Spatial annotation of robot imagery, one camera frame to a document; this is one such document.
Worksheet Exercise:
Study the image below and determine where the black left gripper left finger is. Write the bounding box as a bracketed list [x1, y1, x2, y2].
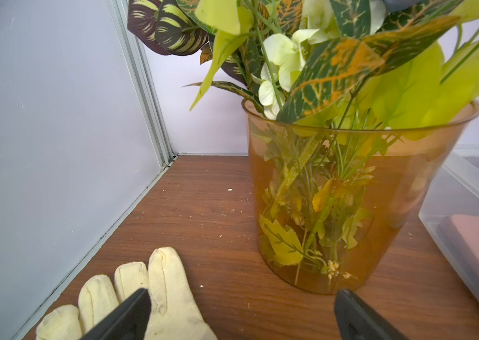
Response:
[81, 288, 152, 340]

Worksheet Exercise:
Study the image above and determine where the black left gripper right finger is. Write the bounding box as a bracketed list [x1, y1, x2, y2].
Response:
[334, 289, 408, 340]

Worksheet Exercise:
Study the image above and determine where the amber transparent plastic vase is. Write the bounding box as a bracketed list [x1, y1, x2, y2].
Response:
[242, 99, 479, 294]

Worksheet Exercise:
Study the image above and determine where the artificial green leafy plant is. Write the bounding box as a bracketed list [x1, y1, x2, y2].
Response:
[127, 0, 479, 281]

